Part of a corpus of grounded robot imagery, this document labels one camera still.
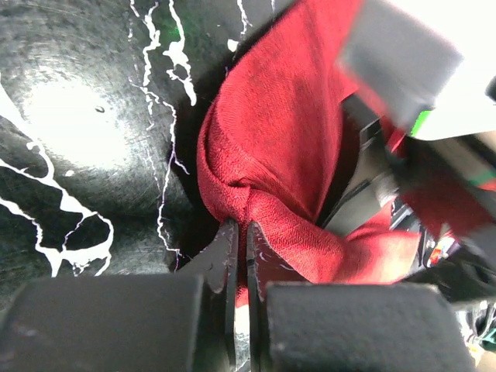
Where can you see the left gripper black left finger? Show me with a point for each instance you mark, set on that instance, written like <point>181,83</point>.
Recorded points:
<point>138,322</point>

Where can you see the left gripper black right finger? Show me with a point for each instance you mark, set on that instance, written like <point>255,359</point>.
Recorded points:
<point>298,326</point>

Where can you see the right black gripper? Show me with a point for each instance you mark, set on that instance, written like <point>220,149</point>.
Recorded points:
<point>407,116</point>

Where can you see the dark red cloth napkin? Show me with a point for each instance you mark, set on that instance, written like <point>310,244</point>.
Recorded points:
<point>270,145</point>

